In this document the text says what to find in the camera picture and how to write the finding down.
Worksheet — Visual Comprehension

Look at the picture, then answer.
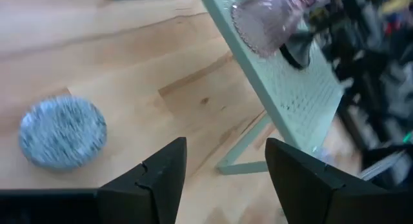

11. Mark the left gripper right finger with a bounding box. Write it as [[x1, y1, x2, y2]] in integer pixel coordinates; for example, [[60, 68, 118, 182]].
[[265, 137, 391, 224]]

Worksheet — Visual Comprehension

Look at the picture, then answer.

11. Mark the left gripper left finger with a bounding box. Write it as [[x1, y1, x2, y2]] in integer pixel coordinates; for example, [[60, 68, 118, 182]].
[[96, 136, 188, 224]]

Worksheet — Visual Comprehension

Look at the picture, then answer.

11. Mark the tall black candlestick holder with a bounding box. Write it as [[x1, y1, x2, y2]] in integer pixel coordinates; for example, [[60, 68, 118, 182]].
[[279, 32, 316, 70]]

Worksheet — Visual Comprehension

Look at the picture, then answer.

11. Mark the pink ribbed glass candle holder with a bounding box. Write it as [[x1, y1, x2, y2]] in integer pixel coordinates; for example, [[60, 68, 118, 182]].
[[230, 0, 328, 59]]

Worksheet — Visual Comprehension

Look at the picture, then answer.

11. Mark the green perforated metal riser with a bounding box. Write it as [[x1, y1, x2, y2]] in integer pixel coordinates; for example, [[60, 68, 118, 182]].
[[111, 0, 345, 176]]

